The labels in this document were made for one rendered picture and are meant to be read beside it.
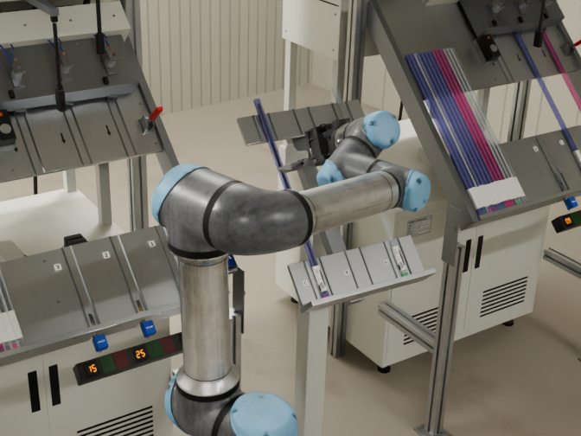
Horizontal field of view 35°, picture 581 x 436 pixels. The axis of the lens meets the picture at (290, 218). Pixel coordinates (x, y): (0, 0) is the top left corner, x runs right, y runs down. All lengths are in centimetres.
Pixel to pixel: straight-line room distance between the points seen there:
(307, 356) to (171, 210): 100
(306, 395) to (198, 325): 93
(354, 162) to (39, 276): 71
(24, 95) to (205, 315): 77
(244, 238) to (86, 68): 89
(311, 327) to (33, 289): 74
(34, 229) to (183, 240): 121
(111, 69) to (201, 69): 333
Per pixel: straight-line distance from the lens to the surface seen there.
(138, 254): 208
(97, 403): 250
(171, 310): 204
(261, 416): 163
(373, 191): 162
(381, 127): 181
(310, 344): 239
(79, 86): 217
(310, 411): 252
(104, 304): 201
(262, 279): 363
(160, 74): 537
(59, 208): 278
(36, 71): 217
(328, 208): 152
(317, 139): 198
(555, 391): 318
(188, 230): 148
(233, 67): 566
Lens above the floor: 177
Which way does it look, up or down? 25 degrees down
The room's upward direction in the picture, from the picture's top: 2 degrees clockwise
